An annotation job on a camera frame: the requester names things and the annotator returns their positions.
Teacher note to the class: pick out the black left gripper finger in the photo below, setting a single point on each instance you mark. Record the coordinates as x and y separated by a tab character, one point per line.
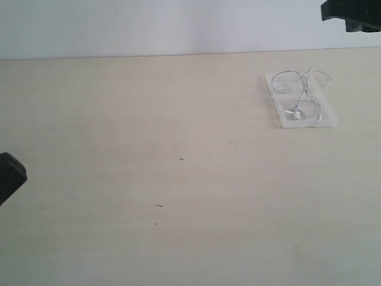
12	175

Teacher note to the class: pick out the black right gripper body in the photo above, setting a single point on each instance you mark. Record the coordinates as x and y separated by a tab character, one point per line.
359	15

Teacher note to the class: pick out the clear plastic storage case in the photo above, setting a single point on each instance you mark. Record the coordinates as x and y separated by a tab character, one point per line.
327	117

